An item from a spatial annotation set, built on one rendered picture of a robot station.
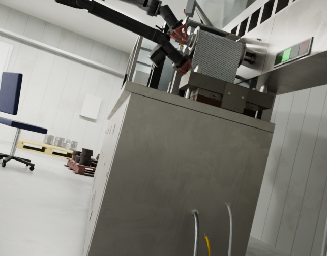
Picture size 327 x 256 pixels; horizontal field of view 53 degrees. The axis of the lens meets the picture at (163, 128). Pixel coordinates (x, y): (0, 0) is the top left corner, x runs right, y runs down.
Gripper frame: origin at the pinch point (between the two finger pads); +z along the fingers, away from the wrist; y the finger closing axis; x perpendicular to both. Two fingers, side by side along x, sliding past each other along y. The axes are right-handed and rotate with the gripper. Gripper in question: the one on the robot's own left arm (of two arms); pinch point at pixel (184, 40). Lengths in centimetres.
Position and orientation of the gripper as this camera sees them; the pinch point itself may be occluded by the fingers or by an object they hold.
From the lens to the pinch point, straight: 175.0
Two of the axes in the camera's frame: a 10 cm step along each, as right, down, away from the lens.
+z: 5.7, 8.1, 1.2
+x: 7.9, -5.8, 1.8
